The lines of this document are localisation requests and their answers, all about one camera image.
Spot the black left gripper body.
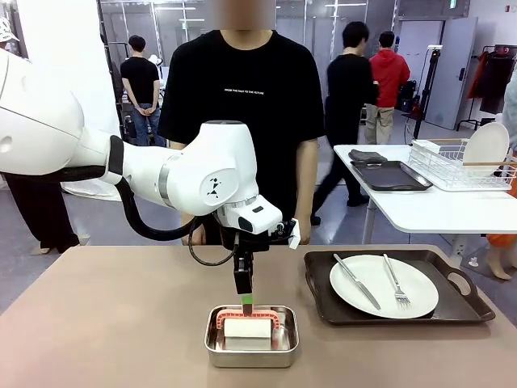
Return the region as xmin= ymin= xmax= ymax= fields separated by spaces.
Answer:
xmin=219 ymin=224 xmax=271 ymax=260

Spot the red handled white lint roller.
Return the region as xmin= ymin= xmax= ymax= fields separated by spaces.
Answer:
xmin=215 ymin=305 xmax=286 ymax=352

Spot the white round dinner plate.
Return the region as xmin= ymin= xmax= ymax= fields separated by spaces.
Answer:
xmin=329 ymin=253 xmax=440 ymax=320
xmin=463 ymin=121 xmax=511 ymax=173

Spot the dark grey cloth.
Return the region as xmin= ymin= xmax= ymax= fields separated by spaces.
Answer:
xmin=348 ymin=149 xmax=389 ymax=165

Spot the dark brown serving tray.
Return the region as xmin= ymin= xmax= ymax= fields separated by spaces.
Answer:
xmin=350 ymin=160 xmax=434 ymax=192
xmin=303 ymin=249 xmax=497 ymax=327

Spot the person's left forearm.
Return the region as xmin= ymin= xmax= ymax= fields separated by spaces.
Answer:
xmin=294 ymin=177 xmax=319 ymax=246

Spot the person's right forearm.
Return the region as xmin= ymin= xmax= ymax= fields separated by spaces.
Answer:
xmin=180 ymin=212 xmax=206 ymax=247

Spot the rectangular stainless steel tin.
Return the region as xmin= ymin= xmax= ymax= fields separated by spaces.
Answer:
xmin=204 ymin=305 xmax=301 ymax=369

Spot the silver table knife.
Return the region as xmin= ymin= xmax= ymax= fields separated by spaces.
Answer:
xmin=333 ymin=253 xmax=382 ymax=311

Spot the silver table fork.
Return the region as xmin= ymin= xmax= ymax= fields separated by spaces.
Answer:
xmin=382 ymin=253 xmax=412 ymax=309

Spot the dark haired person in black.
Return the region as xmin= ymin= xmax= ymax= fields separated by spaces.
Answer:
xmin=310 ymin=20 xmax=380 ymax=226

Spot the person in black printed t-shirt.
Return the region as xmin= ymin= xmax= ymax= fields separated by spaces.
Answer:
xmin=157 ymin=0 xmax=326 ymax=247

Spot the man in black shirt and jeans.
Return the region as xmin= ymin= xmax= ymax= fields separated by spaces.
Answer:
xmin=120 ymin=35 xmax=166 ymax=147

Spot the small white background robot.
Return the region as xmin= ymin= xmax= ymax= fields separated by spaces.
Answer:
xmin=148 ymin=54 xmax=165 ymax=82

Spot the man in red shirt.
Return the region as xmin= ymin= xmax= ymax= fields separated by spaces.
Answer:
xmin=365 ymin=31 xmax=412 ymax=146

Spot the black bags pile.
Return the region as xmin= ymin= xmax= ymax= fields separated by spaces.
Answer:
xmin=400 ymin=79 xmax=418 ymax=112

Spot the black tripod with white light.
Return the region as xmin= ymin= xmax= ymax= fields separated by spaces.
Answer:
xmin=410 ymin=44 xmax=444 ymax=141

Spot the black backdrop stand pole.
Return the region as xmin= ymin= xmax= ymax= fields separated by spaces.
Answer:
xmin=95 ymin=0 xmax=126 ymax=142

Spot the grey door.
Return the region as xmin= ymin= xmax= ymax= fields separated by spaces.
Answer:
xmin=423 ymin=16 xmax=480 ymax=131

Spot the white backdrop cloth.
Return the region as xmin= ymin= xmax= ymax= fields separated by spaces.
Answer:
xmin=15 ymin=0 xmax=122 ymax=203

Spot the black clothes rack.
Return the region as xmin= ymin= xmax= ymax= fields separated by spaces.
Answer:
xmin=455 ymin=43 xmax=517 ymax=134

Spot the orange hanging garment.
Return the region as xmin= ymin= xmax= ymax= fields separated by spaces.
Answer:
xmin=467 ymin=50 xmax=490 ymax=100

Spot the dark hanging garment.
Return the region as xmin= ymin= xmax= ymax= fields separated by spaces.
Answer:
xmin=478 ymin=50 xmax=516 ymax=115

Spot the thin black cable loop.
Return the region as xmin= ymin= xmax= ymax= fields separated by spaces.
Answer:
xmin=187 ymin=224 xmax=239 ymax=268

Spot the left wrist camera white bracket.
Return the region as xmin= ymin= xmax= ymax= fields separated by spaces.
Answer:
xmin=266 ymin=217 xmax=302 ymax=250

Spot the thick black arm cable hose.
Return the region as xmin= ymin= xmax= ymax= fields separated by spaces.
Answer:
xmin=60 ymin=164 xmax=203 ymax=243

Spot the white wire dish rack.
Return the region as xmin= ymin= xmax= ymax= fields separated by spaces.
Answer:
xmin=406 ymin=137 xmax=517 ymax=192

